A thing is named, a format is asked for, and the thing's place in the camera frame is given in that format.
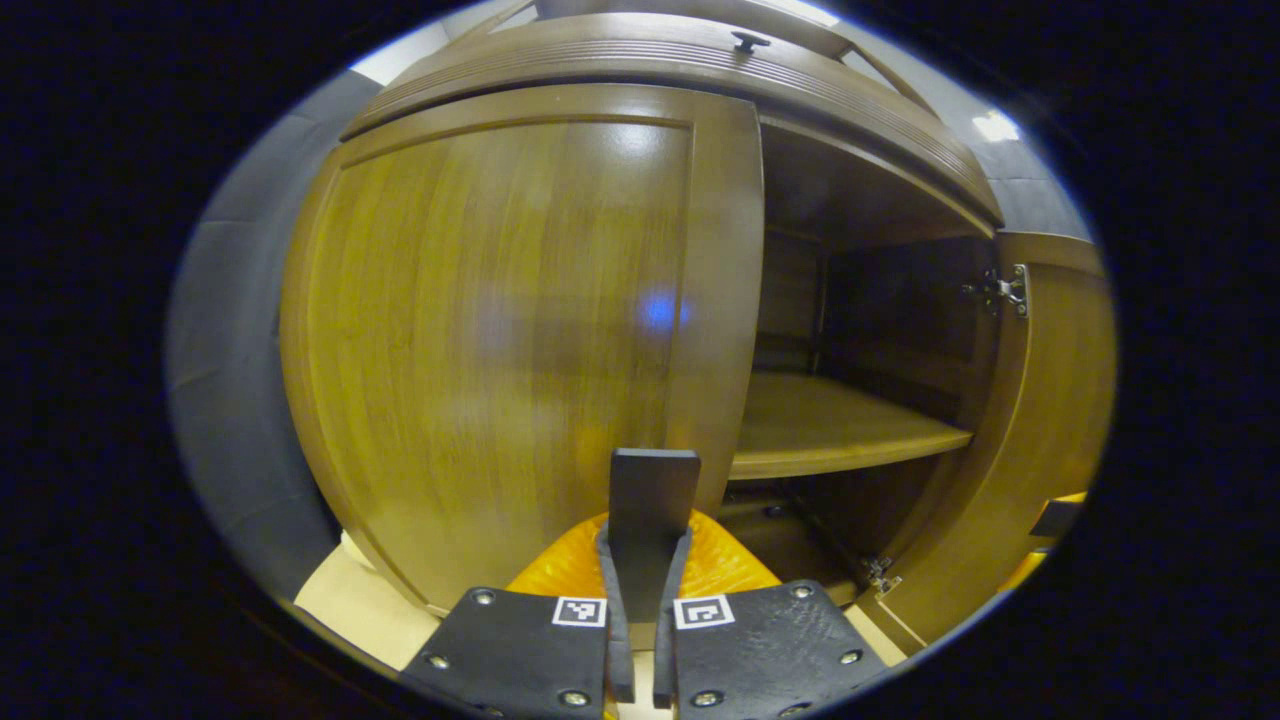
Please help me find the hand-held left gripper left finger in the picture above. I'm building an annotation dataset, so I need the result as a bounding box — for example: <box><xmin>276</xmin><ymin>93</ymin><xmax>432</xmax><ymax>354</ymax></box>
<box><xmin>400</xmin><ymin>512</ymin><xmax>637</xmax><ymax>720</ymax></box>

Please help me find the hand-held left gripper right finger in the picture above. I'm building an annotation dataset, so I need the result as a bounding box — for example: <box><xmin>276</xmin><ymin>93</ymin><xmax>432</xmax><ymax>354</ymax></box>
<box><xmin>652</xmin><ymin>510</ymin><xmax>889</xmax><ymax>720</ymax></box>

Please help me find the wooden shoe cabinet door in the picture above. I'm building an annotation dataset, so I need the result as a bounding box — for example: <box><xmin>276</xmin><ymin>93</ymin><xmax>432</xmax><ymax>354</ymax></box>
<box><xmin>858</xmin><ymin>232</ymin><xmax>1118</xmax><ymax>656</ymax></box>
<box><xmin>278</xmin><ymin>82</ymin><xmax>767</xmax><ymax>626</ymax></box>

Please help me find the wooden double-door shoe cabinet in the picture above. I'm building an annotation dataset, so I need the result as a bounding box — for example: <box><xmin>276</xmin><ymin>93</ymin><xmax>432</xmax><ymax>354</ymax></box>
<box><xmin>340</xmin><ymin>0</ymin><xmax>1006</xmax><ymax>611</ymax></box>

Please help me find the wooden inner shelf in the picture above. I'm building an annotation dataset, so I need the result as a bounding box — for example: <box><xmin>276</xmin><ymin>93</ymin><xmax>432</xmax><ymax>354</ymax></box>
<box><xmin>728</xmin><ymin>372</ymin><xmax>976</xmax><ymax>481</ymax></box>

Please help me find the wooden drawer with black knob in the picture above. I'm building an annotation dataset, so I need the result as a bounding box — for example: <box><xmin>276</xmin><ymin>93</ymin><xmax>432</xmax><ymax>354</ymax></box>
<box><xmin>340</xmin><ymin>12</ymin><xmax>1006</xmax><ymax>226</ymax></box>

